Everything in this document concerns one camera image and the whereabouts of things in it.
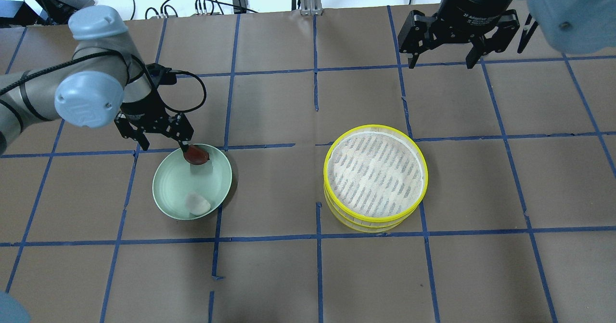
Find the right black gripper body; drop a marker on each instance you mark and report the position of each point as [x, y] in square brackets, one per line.
[474, 3]

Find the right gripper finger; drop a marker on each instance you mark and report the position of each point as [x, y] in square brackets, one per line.
[419, 33]
[507, 27]

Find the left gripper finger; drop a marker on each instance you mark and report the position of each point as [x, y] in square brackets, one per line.
[179, 129]
[128, 132]

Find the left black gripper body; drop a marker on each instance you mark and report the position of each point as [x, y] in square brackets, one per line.
[151, 108]

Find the white bun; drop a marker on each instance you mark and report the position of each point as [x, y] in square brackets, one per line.
[196, 204]

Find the yellow top steamer layer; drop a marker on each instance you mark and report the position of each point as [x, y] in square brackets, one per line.
[375, 173]

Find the yellow steamer layer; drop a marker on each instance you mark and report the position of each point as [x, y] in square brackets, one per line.
[375, 173]
[360, 225]

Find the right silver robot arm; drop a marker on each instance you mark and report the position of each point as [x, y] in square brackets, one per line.
[569, 26]

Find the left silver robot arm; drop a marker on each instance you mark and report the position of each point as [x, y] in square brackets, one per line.
[104, 82]

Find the yellow bottom steamer layer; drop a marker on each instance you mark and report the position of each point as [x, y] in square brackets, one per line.
[360, 225]

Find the light green plate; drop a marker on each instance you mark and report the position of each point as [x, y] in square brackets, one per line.
[175, 178]

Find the black power adapter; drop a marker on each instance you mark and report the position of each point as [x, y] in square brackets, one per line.
[240, 6]

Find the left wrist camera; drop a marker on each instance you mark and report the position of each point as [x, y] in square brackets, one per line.
[161, 75]

